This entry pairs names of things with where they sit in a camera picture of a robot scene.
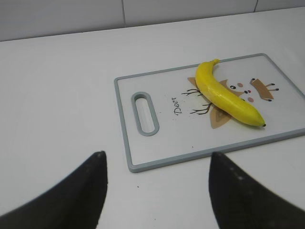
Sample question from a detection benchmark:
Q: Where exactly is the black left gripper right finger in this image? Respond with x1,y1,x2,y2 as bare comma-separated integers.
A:
208,152,305,229

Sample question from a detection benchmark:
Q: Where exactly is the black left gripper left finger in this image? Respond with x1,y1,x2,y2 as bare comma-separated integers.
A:
0,151,107,229

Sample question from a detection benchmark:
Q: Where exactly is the yellow plastic banana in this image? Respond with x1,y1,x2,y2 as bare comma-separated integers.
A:
195,59,266,127

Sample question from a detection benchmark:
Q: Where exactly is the white deer cutting board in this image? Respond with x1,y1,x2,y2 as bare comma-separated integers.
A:
114,53,305,173

